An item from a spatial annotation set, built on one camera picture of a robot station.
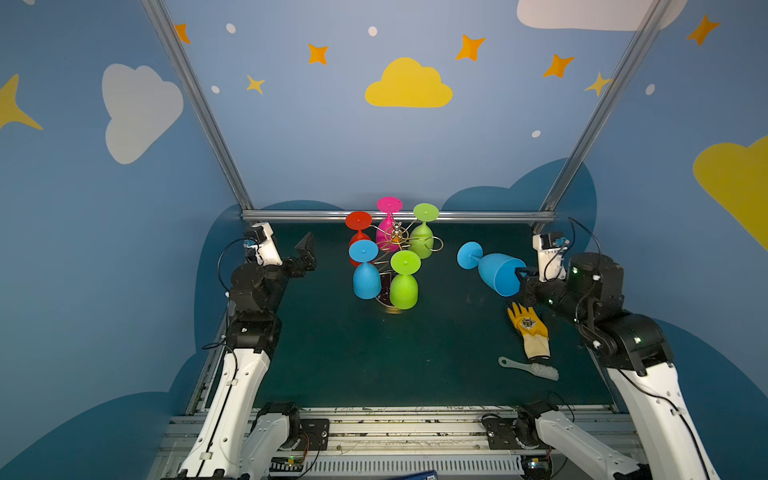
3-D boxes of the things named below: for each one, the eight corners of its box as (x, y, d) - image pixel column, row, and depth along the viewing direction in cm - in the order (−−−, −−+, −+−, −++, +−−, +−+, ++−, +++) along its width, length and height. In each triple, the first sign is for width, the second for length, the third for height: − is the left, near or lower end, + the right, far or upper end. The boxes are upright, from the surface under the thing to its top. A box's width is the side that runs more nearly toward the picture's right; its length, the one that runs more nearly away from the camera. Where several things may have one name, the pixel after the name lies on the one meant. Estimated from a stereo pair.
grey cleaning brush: (498, 365, 88) (500, 362, 87) (498, 355, 90) (500, 352, 89) (556, 380, 86) (559, 378, 84) (555, 370, 87) (558, 368, 86)
